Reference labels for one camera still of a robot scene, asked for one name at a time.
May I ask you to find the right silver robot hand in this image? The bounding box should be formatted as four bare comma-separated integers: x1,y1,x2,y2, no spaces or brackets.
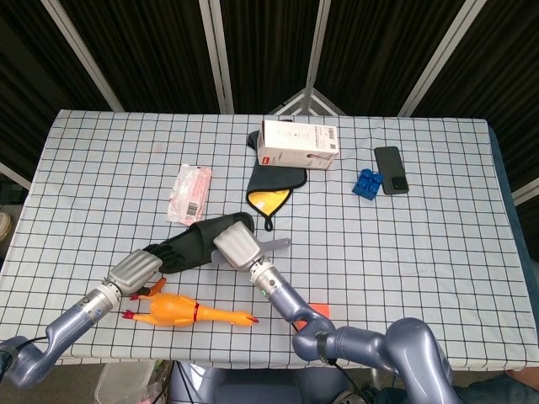
213,222,265,273

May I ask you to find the black rubber slipper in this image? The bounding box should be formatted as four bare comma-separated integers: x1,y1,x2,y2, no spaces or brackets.
142,213,256,275

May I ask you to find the pink plastic packet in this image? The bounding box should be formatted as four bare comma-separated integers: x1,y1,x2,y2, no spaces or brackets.
166,164,213,229

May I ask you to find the grey and yellow cloth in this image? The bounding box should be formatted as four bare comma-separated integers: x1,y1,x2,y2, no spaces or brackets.
246,129,307,232

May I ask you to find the yellow rubber chicken toy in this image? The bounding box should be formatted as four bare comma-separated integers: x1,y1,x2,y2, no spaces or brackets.
121,292,259,329

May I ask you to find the orange foam cube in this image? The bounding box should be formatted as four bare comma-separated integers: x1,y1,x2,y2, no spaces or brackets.
294,301,333,332

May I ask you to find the white product box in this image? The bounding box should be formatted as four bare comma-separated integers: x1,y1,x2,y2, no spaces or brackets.
256,120,340,172

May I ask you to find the blue-grey robot torso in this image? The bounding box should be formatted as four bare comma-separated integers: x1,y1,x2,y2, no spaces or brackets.
168,361,350,404

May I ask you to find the white checked tablecloth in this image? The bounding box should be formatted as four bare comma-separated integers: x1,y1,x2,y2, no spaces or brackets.
0,109,539,371

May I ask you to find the blue toy building brick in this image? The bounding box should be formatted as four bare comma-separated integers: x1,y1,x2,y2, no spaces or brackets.
351,167,384,202

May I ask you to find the metal screen foot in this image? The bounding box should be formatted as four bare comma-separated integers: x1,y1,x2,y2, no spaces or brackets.
269,87,344,117

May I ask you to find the black smartphone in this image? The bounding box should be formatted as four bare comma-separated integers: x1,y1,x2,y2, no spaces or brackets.
373,146,410,195

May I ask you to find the clear plastic storage box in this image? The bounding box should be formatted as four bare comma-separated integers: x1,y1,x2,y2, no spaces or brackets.
94,361,157,404

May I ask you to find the dark blue table skirt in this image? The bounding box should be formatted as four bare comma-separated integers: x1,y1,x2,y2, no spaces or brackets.
488,121,539,262

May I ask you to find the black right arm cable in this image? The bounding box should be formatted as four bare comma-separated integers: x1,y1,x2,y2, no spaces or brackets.
316,331,374,395

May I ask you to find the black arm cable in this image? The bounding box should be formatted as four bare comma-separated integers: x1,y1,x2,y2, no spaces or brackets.
14,334,48,351
316,331,374,395

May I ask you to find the white screen frame post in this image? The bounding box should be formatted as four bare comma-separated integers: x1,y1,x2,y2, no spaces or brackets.
511,178,539,205
398,0,479,118
198,0,235,114
41,0,125,113
301,0,334,92
0,162,33,190

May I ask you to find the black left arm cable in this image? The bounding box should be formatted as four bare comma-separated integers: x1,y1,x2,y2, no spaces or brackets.
14,334,48,351

